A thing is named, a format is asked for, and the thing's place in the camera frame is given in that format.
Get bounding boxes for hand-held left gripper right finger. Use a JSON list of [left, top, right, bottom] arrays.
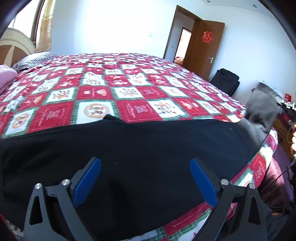
[[190, 158, 267, 241]]

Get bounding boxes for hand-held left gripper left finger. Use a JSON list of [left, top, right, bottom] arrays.
[[23, 157, 102, 241]]

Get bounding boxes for black pants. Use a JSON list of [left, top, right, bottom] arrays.
[[0, 82, 280, 241]]

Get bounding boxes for person's right hand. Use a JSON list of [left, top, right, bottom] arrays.
[[291, 125, 296, 154]]

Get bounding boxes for wooden cabinet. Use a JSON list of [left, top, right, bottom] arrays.
[[273, 93, 296, 160]]

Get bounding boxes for black folding chair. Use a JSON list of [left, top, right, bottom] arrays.
[[209, 68, 240, 96]]

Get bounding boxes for person's maroon clothing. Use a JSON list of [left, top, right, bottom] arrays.
[[258, 141, 296, 241]]

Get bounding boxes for brown wooden door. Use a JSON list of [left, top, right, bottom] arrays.
[[183, 20, 225, 80]]

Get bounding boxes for red checkered printed bedsheet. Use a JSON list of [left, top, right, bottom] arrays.
[[0, 53, 279, 241]]

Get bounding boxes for folded pink blanket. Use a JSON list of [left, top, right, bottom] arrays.
[[0, 64, 18, 95]]

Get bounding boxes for striped pillow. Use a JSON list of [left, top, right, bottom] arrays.
[[13, 52, 59, 70]]

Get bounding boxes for cream and wood headboard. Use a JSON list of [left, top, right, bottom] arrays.
[[0, 28, 36, 65]]

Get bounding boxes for narrow yellow patterned curtain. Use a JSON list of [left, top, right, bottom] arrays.
[[36, 0, 56, 52]]

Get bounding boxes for window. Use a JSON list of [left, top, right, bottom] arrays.
[[9, 0, 45, 43]]

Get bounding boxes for black cable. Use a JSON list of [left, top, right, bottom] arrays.
[[262, 160, 296, 186]]

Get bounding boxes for brown door frame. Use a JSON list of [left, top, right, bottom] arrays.
[[163, 5, 200, 59]]

